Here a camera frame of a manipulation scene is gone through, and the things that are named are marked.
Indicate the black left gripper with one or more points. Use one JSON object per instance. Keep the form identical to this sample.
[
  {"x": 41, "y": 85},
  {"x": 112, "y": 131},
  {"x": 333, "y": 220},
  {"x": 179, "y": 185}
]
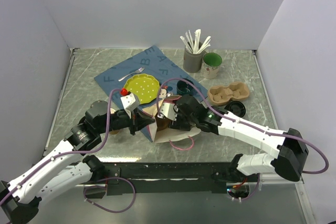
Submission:
[{"x": 139, "y": 120}]

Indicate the spare black cup lid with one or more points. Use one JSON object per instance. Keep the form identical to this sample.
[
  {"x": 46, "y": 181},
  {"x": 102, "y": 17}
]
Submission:
[{"x": 237, "y": 108}]

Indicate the grey straw holder cup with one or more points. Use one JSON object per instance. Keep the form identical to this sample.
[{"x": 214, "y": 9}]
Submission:
[{"x": 192, "y": 62}]

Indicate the kraft paper cakes bag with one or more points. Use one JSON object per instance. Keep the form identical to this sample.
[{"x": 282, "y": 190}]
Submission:
[{"x": 167, "y": 135}]

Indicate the stack of paper cups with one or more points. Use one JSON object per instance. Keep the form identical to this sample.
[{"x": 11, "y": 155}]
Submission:
[{"x": 114, "y": 132}]

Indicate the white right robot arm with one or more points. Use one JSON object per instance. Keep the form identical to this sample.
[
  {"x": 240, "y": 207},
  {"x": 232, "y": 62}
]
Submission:
[{"x": 282, "y": 152}]

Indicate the dark green mug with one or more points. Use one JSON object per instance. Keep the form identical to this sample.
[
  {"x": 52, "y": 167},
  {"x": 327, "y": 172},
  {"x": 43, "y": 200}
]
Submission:
[{"x": 183, "y": 88}]

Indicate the white wrapped straws bundle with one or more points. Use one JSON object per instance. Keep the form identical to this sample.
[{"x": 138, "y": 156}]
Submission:
[{"x": 193, "y": 44}]

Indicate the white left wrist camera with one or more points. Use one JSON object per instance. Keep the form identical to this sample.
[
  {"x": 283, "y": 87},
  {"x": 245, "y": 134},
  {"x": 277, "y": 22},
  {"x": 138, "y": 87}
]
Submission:
[{"x": 129, "y": 101}]

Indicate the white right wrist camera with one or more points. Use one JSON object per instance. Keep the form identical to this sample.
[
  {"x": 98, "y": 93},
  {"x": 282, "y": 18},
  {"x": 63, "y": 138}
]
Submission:
[{"x": 168, "y": 110}]

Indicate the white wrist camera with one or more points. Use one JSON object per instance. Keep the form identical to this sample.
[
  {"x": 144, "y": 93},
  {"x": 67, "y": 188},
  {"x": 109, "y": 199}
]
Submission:
[
  {"x": 129, "y": 101},
  {"x": 168, "y": 110}
]

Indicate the blue letter print cloth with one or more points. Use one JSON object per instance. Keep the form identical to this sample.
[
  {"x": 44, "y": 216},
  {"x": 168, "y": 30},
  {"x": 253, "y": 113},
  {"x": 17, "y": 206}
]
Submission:
[{"x": 155, "y": 63}]

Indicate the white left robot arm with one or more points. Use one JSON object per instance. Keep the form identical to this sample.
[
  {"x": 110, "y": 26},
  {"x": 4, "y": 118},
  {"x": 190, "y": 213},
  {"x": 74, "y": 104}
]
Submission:
[{"x": 70, "y": 163}]

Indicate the silver fork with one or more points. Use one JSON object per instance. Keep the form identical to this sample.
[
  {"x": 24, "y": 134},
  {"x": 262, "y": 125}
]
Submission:
[{"x": 135, "y": 72}]

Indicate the yellow dotted plate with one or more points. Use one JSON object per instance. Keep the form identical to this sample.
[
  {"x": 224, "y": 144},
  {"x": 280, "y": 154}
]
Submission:
[{"x": 144, "y": 86}]

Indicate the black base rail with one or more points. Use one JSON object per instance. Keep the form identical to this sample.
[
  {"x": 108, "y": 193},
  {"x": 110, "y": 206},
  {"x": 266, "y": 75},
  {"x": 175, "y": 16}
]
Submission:
[{"x": 168, "y": 177}]

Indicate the green inside ceramic mug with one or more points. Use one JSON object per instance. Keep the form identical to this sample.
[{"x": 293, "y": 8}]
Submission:
[{"x": 211, "y": 65}]

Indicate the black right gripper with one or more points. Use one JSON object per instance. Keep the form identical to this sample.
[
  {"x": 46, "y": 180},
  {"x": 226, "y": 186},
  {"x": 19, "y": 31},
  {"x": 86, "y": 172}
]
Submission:
[{"x": 179, "y": 124}]

